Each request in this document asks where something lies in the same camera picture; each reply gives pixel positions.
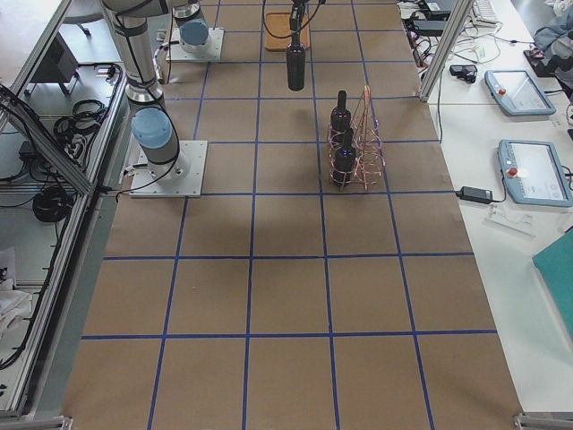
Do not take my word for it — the wooden tray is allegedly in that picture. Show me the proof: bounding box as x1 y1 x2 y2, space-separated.
264 12 291 52

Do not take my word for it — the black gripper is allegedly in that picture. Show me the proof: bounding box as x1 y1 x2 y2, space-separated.
288 0 308 38

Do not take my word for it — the dark wine bottle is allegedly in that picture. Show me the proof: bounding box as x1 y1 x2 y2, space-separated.
330 90 351 133
331 127 355 190
286 35 305 91

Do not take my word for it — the far teach pendant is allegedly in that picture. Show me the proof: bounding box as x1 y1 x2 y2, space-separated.
484 70 556 116

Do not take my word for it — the teal board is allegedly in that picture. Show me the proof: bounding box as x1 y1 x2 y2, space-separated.
533 232 572 312

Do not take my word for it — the black power adapter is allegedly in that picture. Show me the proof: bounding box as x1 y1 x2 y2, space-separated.
456 186 493 204

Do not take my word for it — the near teach pendant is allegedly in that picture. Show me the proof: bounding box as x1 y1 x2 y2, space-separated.
498 140 572 208

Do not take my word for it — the teach pendant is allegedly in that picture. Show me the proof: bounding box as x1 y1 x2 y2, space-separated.
484 70 556 116
498 140 572 208

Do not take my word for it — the aluminium frame post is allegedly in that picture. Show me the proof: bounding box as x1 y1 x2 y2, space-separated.
418 0 473 102

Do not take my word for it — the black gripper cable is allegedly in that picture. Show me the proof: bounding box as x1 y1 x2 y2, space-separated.
261 0 327 41

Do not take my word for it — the copper wire bottle basket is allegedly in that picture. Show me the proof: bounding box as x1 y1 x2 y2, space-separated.
327 85 385 191

